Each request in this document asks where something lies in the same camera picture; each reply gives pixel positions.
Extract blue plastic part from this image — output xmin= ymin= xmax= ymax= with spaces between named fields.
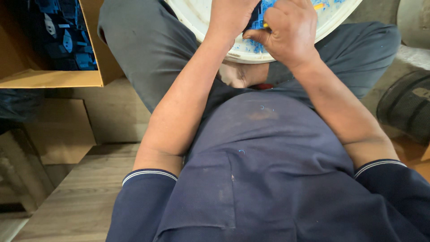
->
xmin=243 ymin=0 xmax=279 ymax=33

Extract person's bare foot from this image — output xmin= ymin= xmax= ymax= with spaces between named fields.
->
xmin=218 ymin=61 xmax=270 ymax=89

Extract heap of blue plastic pieces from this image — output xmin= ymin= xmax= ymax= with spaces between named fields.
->
xmin=28 ymin=0 xmax=99 ymax=71

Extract white round plastic basin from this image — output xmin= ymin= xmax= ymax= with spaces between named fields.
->
xmin=165 ymin=0 xmax=364 ymax=65

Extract blue plastic shavings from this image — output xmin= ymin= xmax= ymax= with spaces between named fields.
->
xmin=235 ymin=0 xmax=346 ymax=54

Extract person's grey trousers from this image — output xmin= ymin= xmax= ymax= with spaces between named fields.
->
xmin=97 ymin=0 xmax=402 ymax=115

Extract brown cardboard box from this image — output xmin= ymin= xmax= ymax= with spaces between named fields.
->
xmin=0 ymin=0 xmax=125 ymax=89

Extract grey round container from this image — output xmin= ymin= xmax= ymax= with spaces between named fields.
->
xmin=396 ymin=0 xmax=430 ymax=50

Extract black plastic bag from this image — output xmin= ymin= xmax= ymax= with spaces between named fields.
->
xmin=0 ymin=89 xmax=45 ymax=136

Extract yellow cutter tool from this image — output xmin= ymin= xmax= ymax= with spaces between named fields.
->
xmin=263 ymin=3 xmax=325 ymax=29

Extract person's right hand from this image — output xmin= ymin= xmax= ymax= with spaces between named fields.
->
xmin=243 ymin=0 xmax=320 ymax=68

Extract flat brown cardboard sheet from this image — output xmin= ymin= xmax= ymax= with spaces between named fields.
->
xmin=24 ymin=98 xmax=97 ymax=165

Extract person's left hand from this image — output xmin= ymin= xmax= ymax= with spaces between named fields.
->
xmin=204 ymin=0 xmax=261 ymax=45

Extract person's navy polo shirt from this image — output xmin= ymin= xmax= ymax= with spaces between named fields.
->
xmin=106 ymin=90 xmax=430 ymax=242

